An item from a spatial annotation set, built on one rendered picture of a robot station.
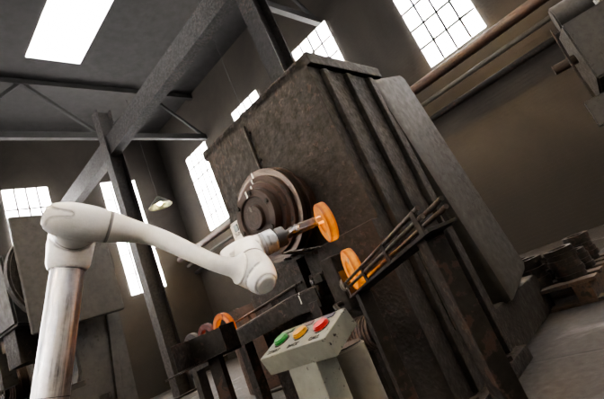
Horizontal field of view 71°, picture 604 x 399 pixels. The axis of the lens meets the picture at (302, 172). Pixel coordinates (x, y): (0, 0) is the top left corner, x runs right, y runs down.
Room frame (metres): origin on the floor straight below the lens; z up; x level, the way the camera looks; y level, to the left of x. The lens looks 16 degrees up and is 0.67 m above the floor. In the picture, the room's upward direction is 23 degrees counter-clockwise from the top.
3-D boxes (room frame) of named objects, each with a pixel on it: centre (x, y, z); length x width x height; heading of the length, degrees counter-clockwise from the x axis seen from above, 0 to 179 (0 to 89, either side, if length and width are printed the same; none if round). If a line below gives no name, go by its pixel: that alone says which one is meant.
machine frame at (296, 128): (2.42, -0.05, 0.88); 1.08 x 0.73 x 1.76; 51
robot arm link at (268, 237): (1.56, 0.21, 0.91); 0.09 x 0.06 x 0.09; 16
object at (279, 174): (2.09, 0.22, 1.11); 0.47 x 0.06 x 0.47; 51
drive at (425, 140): (3.00, -0.56, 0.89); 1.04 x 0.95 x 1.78; 141
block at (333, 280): (1.95, 0.03, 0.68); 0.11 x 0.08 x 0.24; 141
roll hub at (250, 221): (2.01, 0.28, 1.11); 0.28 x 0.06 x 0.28; 51
